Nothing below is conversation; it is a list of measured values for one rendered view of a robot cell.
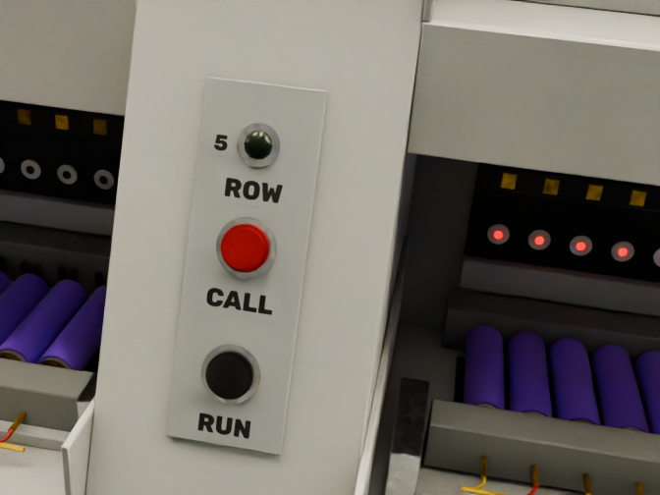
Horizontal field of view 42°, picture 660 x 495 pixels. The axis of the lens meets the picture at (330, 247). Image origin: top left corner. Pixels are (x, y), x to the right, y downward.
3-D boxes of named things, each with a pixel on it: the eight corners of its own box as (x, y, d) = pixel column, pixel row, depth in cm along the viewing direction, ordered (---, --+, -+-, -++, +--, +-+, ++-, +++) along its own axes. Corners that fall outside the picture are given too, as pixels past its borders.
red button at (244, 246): (264, 276, 28) (270, 228, 28) (216, 269, 29) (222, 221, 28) (270, 272, 29) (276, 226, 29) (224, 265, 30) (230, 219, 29)
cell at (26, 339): (89, 312, 44) (30, 387, 39) (55, 307, 45) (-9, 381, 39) (87, 281, 44) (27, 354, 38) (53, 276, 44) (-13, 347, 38)
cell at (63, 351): (128, 318, 44) (75, 395, 38) (93, 313, 44) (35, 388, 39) (127, 287, 43) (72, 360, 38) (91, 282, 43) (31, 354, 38)
